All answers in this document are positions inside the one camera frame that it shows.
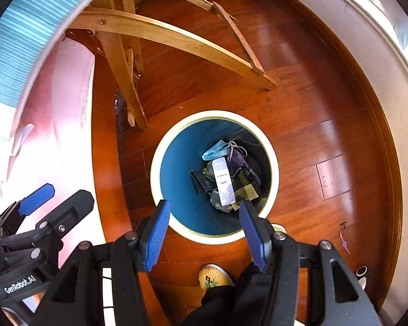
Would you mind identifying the blue face mask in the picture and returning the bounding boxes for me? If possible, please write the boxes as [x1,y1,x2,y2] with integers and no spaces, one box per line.
[202,140,233,161]

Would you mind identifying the blue trash bin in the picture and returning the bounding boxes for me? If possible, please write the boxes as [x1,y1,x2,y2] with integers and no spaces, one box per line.
[150,110,280,245]

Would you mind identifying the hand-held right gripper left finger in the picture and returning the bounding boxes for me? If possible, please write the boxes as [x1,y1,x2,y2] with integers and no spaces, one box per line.
[29,200,171,326]

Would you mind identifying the pink cloth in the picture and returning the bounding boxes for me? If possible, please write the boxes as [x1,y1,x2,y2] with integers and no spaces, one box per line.
[5,36,106,245]

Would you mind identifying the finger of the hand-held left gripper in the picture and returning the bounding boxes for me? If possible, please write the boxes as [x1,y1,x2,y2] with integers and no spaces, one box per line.
[0,190,95,272]
[0,183,55,242]

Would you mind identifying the printed light blue tablecloth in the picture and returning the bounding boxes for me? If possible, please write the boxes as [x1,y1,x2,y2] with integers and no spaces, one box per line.
[0,0,121,184]

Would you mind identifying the small white box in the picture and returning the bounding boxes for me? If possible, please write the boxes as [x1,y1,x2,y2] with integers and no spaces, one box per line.
[211,157,237,208]

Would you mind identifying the green tea box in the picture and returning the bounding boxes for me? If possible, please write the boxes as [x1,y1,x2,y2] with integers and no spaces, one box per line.
[233,168,261,201]

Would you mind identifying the black packet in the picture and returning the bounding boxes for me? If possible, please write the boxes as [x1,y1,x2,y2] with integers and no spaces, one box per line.
[189,169,215,194]

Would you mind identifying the person's black trouser leg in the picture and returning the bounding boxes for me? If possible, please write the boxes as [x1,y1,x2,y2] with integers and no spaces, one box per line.
[182,261,259,326]

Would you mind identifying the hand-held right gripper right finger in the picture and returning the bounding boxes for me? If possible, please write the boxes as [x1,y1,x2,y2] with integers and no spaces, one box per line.
[239,199,383,326]

